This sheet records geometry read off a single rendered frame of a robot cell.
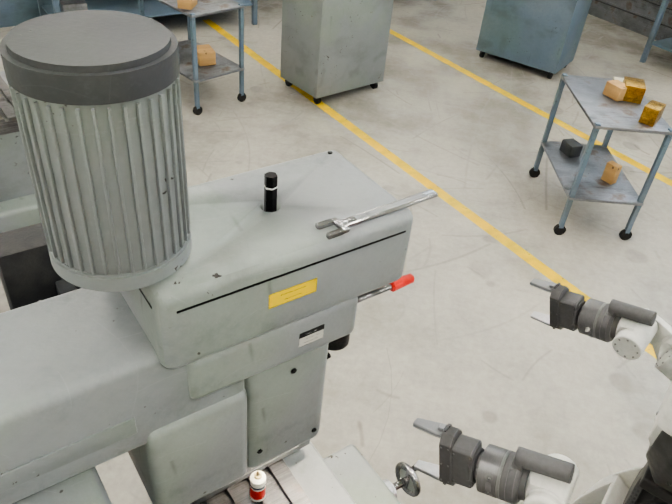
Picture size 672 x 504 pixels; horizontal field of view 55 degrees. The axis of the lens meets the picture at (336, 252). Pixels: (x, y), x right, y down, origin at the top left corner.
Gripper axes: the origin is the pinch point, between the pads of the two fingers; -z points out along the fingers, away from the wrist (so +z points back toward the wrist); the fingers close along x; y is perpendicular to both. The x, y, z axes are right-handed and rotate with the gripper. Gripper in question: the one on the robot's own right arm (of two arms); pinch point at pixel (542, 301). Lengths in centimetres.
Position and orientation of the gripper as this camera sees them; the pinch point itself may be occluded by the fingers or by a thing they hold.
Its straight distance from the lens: 170.1
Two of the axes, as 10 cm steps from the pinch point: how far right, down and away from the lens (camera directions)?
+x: -1.8, -8.3, -5.3
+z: 7.3, 2.5, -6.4
